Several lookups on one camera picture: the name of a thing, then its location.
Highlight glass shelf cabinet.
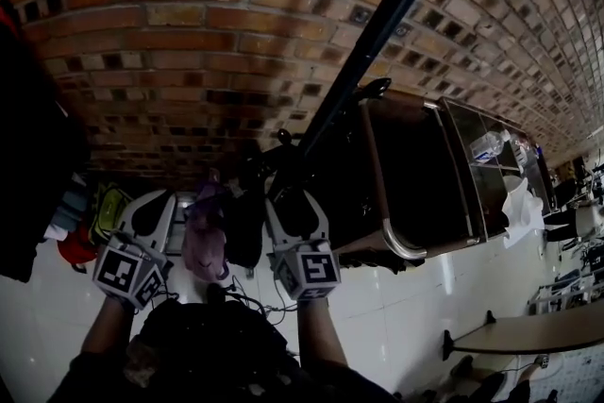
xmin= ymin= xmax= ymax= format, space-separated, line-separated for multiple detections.
xmin=438 ymin=96 xmax=559 ymax=243

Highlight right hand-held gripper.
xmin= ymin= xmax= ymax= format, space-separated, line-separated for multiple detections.
xmin=263 ymin=188 xmax=343 ymax=303

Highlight dark hanging coat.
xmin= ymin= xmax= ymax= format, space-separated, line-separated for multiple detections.
xmin=0 ymin=0 xmax=93 ymax=284

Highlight black bag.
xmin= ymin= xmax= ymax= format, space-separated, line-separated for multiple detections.
xmin=225 ymin=172 xmax=268 ymax=271

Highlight purple bag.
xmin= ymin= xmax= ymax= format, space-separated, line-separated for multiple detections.
xmin=181 ymin=169 xmax=231 ymax=283

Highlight person's left forearm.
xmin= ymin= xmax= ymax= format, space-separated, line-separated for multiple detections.
xmin=79 ymin=294 xmax=139 ymax=360

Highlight brown leather sofa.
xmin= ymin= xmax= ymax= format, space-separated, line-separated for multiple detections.
xmin=329 ymin=87 xmax=487 ymax=274

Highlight person's dark clothing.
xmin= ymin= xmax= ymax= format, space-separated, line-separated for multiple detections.
xmin=46 ymin=298 xmax=402 ymax=403

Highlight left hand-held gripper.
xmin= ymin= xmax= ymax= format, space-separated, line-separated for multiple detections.
xmin=92 ymin=190 xmax=179 ymax=311

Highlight black metal coat rack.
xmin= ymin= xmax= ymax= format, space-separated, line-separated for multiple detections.
xmin=263 ymin=0 xmax=452 ymax=204

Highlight white wire rack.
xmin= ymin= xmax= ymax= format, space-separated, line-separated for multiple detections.
xmin=528 ymin=271 xmax=604 ymax=315

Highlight yellow-green bag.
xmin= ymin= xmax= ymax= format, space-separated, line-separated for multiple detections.
xmin=89 ymin=181 xmax=136 ymax=246

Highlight black office chair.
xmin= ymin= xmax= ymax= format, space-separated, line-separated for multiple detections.
xmin=549 ymin=176 xmax=586 ymax=223

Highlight person's right forearm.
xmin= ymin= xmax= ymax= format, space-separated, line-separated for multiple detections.
xmin=295 ymin=296 xmax=351 ymax=369

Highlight red bag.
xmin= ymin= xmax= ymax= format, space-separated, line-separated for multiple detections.
xmin=57 ymin=225 xmax=100 ymax=274

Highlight black cables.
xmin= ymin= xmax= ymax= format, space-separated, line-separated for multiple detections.
xmin=220 ymin=276 xmax=299 ymax=327

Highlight wooden table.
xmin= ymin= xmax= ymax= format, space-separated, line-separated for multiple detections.
xmin=442 ymin=310 xmax=604 ymax=356

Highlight clear plastic water bottle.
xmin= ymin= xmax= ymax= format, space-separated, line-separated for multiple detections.
xmin=469 ymin=130 xmax=513 ymax=164

